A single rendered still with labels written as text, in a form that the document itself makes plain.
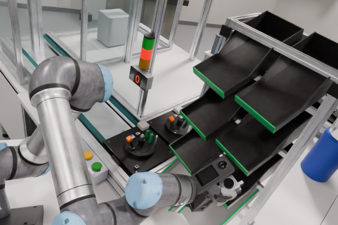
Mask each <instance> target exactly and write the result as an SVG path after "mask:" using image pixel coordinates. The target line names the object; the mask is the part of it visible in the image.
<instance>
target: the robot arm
mask: <svg viewBox="0 0 338 225"><path fill-rule="evenodd" d="M28 90H29V99H30V103H31V106H32V107H34V108H36V109H37V113H38V117H39V122H40V124H39V126H38V127H37V128H36V130H35V131H34V132H33V134H32V135H31V136H29V137H26V138H24V139H23V140H22V141H21V143H20V144H19V145H18V146H8V145H7V143H6V142H2V143H0V219H1V218H4V217H6V216H8V215H10V213H11V207H10V204H9V201H8V198H7V195H6V192H5V183H6V181H8V180H15V179H22V178H30V177H39V176H42V175H45V174H47V173H48V172H49V171H51V175H52V179H53V183H54V188H55V192H56V197H57V201H58V205H59V209H60V214H58V215H57V216H56V217H55V218H54V219H53V221H52V224H51V225H140V224H141V223H142V222H143V221H145V220H146V219H147V218H148V217H149V216H150V215H151V214H152V213H154V212H155V211H156V210H157V209H158V208H160V207H167V206H174V207H178V206H179V205H180V206H183V205H184V204H185V205H186V207H189V208H190V210H191V212H198V211H204V210H205V209H206V208H207V207H208V206H209V205H210V204H212V203H213V201H212V200H213V199H214V200H216V201H217V203H216V206H221V205H223V204H224V203H226V202H227V201H229V200H232V199H234V198H235V197H236V196H237V193H236V191H235V190H233V191H232V190H226V189H225V188H219V187H218V186H217V183H218V182H219V181H221V180H222V179H224V178H226V177H227V176H229V175H230V174H232V173H233V172H234V167H233V165H232V164H231V163H230V162H229V160H228V159H227V158H226V156H224V155H223V156H221V157H220V158H218V159H217V160H215V161H213V162H212V163H210V164H209V165H207V166H206V167H204V168H203V169H201V170H200V171H198V172H196V173H195V174H193V175H192V176H188V175H184V174H178V173H154V172H138V173H135V174H133V175H131V176H130V178H129V179H128V183H127V184H126V187H125V195H124V196H123V197H121V198H118V199H114V200H110V201H107V202H102V203H98V202H97V199H96V195H95V191H94V188H93V184H92V181H91V177H90V174H89V170H88V167H87V163H86V160H85V156H84V154H83V150H82V146H81V143H80V139H79V136H78V132H77V129H76V125H75V121H76V119H77V118H78V117H79V115H80V114H81V113H86V112H88V111H89V110H90V109H91V108H92V107H93V106H94V104H95V103H96V102H99V103H103V102H106V101H107V100H108V99H109V98H110V96H111V94H112V91H113V78H112V75H111V72H110V71H109V69H108V68H107V67H105V66H102V65H99V64H98V63H90V62H86V61H82V60H78V59H73V58H69V57H66V56H54V57H50V58H48V59H45V60H44V61H42V62H41V63H40V64H39V65H38V66H37V67H36V68H35V70H34V71H33V73H32V75H31V78H30V82H29V89H28ZM198 209H200V210H198Z"/></svg>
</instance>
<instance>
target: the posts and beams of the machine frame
mask: <svg viewBox="0 0 338 225"><path fill-rule="evenodd" d="M213 1H214V0H205V1H204V5H203V8H202V12H201V15H200V19H199V22H198V26H197V29H196V32H195V36H194V39H193V43H192V46H191V50H190V53H189V57H188V59H190V60H191V61H193V60H195V59H196V56H197V53H198V50H199V46H200V43H201V40H202V36H203V33H204V30H205V27H206V23H207V20H208V17H209V14H210V10H211V7H212V4H213Z"/></svg>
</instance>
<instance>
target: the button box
mask: <svg viewBox="0 0 338 225"><path fill-rule="evenodd" d="M80 143H81V146H82V150H83V152H86V151H90V152H92V153H93V157H92V158H91V159H89V160H86V163H87V167H88V170H89V174H90V177H91V181H92V184H93V186H94V185H96V184H98V183H99V182H101V181H103V180H105V179H107V177H108V168H107V167H106V166H105V164H104V163H103V162H102V161H101V160H100V159H99V157H98V156H97V155H96V154H95V153H94V151H93V150H92V149H91V148H90V147H89V145H88V144H87V143H86V142H85V141H84V139H80ZM95 162H100V163H101V164H102V168H101V170H99V171H95V170H93V169H92V164H93V163H95Z"/></svg>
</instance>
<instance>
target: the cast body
mask: <svg viewBox="0 0 338 225"><path fill-rule="evenodd" d="M241 186H243V181H240V182H237V181H236V180H235V178H234V177H233V175H230V176H228V177H226V178H224V179H222V180H221V181H220V182H219V186H218V187H219V188H225V189H226V190H232V191H233V190H235V191H236V193H237V195H238V194H240V193H241Z"/></svg>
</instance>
